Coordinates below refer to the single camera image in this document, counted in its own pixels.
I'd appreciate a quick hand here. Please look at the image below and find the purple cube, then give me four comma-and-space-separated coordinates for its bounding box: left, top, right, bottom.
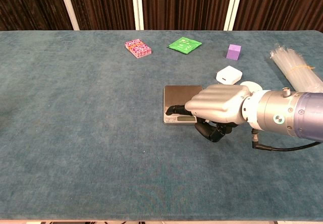
226, 44, 242, 61

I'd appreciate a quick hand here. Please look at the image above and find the silver digital scale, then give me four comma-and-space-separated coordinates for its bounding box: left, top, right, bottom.
163, 85, 204, 126

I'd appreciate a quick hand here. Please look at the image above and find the pink patterned box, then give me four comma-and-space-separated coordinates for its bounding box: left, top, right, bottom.
124, 38, 152, 59

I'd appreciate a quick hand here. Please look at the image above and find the white partition post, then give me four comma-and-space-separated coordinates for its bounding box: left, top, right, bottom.
224, 0, 245, 31
131, 0, 145, 31
57, 0, 80, 31

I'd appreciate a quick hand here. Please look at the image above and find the white round jar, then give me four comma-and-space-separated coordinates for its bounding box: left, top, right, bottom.
239, 81, 263, 92

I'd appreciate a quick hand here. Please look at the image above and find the bundle of clear straws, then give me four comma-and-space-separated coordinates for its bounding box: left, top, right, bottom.
269, 46, 323, 93

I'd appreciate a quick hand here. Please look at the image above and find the blue felt table cloth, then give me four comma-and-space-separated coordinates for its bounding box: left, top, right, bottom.
0, 30, 323, 221

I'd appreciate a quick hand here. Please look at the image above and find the green foil sachet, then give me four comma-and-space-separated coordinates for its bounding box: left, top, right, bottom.
166, 36, 202, 54

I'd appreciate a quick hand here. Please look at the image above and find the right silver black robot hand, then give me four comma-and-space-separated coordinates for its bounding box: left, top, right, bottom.
165, 84, 253, 143

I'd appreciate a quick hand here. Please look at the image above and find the white charger adapter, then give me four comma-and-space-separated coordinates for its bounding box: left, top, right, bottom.
216, 65, 243, 85

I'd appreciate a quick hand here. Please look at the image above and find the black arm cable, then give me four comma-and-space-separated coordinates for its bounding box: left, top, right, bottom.
251, 129, 323, 152

